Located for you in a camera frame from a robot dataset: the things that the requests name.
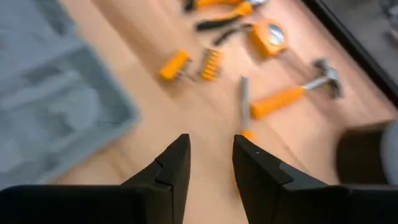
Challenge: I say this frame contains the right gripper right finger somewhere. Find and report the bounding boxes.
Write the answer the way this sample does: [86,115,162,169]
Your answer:
[233,134,398,224]

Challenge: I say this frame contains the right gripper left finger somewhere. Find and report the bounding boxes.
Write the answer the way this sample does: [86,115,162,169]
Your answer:
[0,133,191,224]

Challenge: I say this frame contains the orange-handled hammer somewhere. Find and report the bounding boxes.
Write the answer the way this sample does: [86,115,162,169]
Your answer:
[250,57,345,121]

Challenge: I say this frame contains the orange-handled screwdriver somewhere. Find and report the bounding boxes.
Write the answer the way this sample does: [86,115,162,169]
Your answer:
[238,76,259,144]

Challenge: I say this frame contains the grey plastic tool case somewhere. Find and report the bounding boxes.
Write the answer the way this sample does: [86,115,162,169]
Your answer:
[0,0,141,190]

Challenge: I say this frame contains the orange tape measure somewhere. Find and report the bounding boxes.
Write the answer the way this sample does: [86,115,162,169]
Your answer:
[250,19,289,58]

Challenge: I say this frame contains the thin black tool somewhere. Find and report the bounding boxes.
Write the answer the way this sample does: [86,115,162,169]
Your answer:
[213,24,253,47]

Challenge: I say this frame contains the orange-handled pliers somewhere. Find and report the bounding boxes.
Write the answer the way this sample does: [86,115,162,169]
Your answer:
[183,0,270,32]

